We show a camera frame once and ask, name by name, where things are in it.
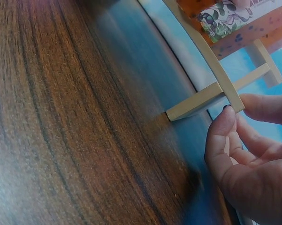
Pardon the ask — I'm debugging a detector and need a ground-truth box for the orange speckled box floral label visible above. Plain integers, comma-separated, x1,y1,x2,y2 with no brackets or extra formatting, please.
175,0,282,58

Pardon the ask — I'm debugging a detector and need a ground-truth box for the person's right hand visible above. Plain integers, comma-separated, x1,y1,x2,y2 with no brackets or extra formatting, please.
204,93,282,225

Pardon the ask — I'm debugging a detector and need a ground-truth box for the light wooden rack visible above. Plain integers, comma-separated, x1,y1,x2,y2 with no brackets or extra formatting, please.
165,0,282,122

